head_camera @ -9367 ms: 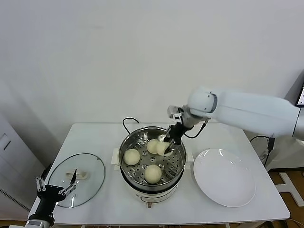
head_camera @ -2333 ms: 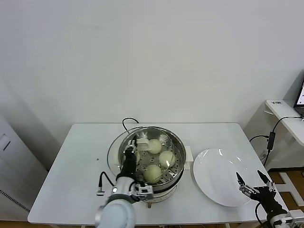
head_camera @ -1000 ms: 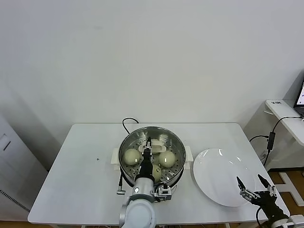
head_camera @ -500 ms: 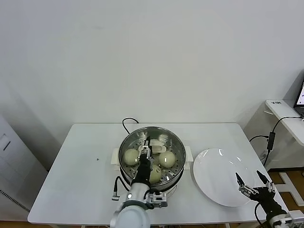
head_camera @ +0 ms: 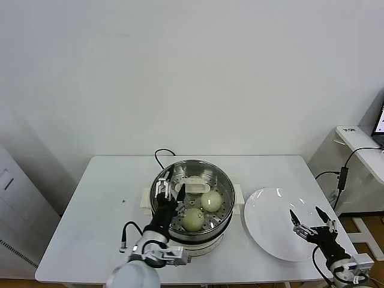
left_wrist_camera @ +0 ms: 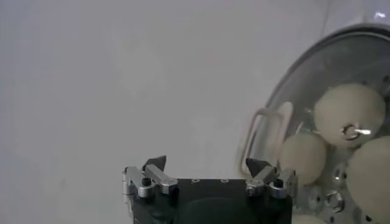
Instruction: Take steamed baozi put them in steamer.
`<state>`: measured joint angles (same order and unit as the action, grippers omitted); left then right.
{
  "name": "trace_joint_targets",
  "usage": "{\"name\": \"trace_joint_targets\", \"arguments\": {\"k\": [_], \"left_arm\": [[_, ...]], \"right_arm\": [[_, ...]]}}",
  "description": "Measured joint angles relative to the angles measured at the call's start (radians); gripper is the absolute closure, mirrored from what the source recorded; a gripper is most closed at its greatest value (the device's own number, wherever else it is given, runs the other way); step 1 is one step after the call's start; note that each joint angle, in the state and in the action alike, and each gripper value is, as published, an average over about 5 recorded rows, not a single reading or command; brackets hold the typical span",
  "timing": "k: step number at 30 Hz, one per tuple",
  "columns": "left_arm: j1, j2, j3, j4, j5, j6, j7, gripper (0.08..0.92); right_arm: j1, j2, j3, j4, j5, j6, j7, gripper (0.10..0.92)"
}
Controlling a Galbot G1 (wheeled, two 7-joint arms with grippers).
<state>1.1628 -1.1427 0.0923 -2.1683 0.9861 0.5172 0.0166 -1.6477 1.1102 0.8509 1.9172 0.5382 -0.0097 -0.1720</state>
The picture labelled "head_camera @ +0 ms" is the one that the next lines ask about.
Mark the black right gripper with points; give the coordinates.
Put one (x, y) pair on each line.
(327, 240)

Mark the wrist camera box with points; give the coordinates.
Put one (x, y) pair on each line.
(363, 261)
(175, 254)

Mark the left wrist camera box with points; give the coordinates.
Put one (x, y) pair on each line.
(175, 254)

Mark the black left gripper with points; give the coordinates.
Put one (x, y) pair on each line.
(163, 211)

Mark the white cabinet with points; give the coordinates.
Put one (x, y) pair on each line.
(21, 210)

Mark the open laptop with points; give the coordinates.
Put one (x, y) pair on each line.
(380, 120)

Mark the white round plate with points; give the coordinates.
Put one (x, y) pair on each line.
(264, 216)

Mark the stainless steel steamer basket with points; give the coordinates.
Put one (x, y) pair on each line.
(207, 237)

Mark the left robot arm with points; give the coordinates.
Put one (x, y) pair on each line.
(135, 274)

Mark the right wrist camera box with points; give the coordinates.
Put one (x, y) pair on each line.
(363, 261)

